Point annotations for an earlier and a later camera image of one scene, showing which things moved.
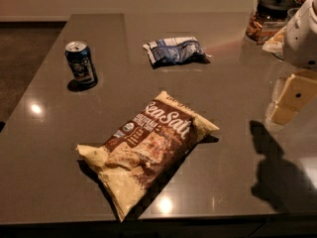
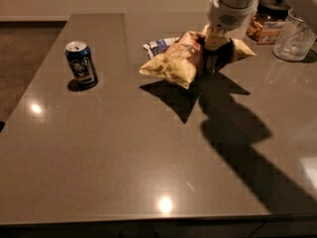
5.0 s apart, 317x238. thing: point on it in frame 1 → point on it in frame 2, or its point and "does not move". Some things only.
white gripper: [301, 39] → [227, 17]
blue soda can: [79, 57] does not move
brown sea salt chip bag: [134, 167] → [192, 57]
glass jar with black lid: [269, 17] does not move
